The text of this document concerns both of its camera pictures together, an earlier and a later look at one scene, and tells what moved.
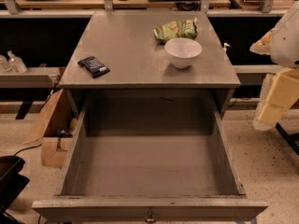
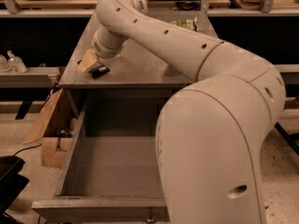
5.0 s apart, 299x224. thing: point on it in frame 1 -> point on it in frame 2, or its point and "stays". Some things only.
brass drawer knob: (150, 218) stays
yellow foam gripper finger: (284, 89) -> (89, 60)
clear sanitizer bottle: (16, 63) stays
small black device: (94, 66) stays
